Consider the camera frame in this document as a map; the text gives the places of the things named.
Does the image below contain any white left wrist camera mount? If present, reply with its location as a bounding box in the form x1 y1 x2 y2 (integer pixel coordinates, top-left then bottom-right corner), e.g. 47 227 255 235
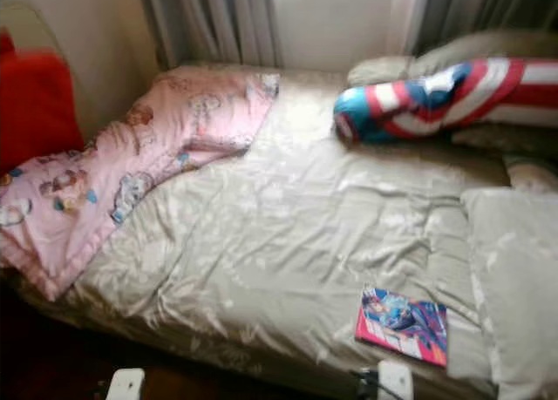
106 368 146 400

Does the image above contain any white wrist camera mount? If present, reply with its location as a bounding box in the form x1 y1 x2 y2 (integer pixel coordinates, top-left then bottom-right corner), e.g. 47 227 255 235
377 359 415 400
106 368 146 400

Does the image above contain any red white blue bolster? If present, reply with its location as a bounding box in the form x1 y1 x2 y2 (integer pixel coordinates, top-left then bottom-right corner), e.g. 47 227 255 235
333 56 558 144

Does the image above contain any grey curtain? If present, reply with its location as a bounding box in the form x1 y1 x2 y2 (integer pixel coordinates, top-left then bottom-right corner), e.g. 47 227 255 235
135 0 282 70
405 0 558 57

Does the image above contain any beige floral bed sheet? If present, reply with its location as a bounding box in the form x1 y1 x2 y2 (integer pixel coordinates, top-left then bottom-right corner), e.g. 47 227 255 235
13 62 558 400

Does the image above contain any grey beige pillow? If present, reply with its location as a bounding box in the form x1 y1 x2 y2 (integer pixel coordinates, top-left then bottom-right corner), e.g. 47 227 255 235
405 30 558 78

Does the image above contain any red cushion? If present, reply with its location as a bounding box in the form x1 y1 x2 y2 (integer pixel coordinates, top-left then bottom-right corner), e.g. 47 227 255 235
0 30 86 174

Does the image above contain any small beige floral pillow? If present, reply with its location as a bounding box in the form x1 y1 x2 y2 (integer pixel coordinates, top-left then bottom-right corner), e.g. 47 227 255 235
453 124 558 155

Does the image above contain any large beige floral pillow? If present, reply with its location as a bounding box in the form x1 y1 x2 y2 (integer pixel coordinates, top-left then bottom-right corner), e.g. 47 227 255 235
460 186 558 400

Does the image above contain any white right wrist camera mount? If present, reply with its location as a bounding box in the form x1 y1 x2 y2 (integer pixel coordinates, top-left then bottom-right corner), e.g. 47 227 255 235
377 359 415 400

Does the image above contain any pale pink small pillow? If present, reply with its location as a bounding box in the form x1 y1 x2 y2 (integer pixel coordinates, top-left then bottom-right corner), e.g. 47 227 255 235
501 153 558 192

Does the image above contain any pink cartoon print blanket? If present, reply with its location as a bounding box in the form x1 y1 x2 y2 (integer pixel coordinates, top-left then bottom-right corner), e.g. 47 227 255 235
0 64 282 301

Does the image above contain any cream pillow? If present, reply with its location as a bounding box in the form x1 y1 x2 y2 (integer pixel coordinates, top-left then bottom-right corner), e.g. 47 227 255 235
346 54 415 87

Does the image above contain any pink blue anime book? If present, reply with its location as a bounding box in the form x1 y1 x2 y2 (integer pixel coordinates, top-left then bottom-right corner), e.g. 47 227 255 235
354 285 450 368

